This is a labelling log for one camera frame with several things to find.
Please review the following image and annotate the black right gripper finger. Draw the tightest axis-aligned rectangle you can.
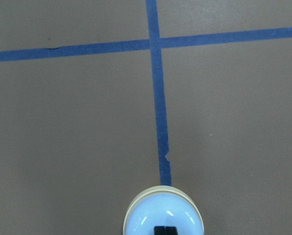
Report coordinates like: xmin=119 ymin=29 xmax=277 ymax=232
xmin=153 ymin=226 xmax=178 ymax=235

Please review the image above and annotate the blue and cream bell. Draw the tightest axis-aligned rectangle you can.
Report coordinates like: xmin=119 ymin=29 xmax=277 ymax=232
xmin=122 ymin=186 xmax=204 ymax=235

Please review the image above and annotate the brown paper table cover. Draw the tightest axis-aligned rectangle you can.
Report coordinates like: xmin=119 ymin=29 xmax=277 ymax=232
xmin=0 ymin=0 xmax=292 ymax=235

